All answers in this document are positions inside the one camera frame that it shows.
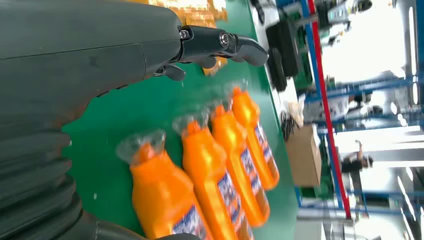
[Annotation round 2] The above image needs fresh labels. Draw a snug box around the orange detergent bottle clear cap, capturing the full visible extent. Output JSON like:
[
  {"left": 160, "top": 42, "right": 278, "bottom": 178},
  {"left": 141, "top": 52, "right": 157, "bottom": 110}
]
[
  {"left": 115, "top": 129, "right": 213, "bottom": 240},
  {"left": 208, "top": 99, "right": 271, "bottom": 228},
  {"left": 226, "top": 81, "right": 281, "bottom": 191},
  {"left": 172, "top": 114, "right": 256, "bottom": 240}
]

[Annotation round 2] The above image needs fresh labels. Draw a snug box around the red metal pole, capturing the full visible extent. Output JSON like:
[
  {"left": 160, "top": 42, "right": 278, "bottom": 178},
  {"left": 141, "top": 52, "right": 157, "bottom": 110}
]
[{"left": 307, "top": 0, "right": 353, "bottom": 220}]

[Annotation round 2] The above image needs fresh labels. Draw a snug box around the green plastic crate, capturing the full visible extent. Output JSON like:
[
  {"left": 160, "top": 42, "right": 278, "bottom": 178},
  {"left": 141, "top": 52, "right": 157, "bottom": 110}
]
[
  {"left": 318, "top": 142, "right": 335, "bottom": 200},
  {"left": 294, "top": 26, "right": 314, "bottom": 90}
]

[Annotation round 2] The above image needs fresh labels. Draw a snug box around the black cable bundle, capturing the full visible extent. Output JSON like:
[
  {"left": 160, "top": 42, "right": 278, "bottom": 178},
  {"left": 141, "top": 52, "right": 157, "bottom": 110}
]
[{"left": 279, "top": 109, "right": 299, "bottom": 142}]

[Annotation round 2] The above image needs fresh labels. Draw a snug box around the black equipment case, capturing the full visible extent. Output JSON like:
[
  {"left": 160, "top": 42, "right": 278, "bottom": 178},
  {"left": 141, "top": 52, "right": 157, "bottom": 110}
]
[{"left": 264, "top": 18, "right": 302, "bottom": 79}]

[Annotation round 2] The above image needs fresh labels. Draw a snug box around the yellow plastic-wrapped board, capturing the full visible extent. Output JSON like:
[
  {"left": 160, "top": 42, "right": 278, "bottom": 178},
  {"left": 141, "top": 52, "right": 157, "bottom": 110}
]
[{"left": 129, "top": 0, "right": 229, "bottom": 77}]

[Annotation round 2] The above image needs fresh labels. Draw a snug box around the person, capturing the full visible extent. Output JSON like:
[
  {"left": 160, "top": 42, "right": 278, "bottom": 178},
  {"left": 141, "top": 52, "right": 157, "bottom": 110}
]
[
  {"left": 339, "top": 140, "right": 375, "bottom": 176},
  {"left": 327, "top": 92, "right": 385, "bottom": 120}
]

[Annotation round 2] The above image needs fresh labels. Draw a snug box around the blue metal rack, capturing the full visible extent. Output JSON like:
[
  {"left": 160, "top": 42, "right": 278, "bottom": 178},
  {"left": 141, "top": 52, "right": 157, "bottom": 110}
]
[{"left": 274, "top": 0, "right": 424, "bottom": 240}]

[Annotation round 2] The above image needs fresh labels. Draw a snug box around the clear plastic bag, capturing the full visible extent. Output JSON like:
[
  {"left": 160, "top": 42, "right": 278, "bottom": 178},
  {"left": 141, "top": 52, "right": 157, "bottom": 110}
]
[{"left": 287, "top": 100, "right": 306, "bottom": 128}]

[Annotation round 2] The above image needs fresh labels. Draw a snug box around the brown cardboard box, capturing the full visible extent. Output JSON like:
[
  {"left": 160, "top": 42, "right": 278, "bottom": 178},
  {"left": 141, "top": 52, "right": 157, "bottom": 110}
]
[{"left": 285, "top": 124, "right": 323, "bottom": 188}]

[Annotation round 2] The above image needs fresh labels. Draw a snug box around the black remote controller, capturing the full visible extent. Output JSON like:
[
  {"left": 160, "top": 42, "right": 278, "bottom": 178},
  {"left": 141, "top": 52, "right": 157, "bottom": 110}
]
[{"left": 266, "top": 47, "right": 288, "bottom": 93}]

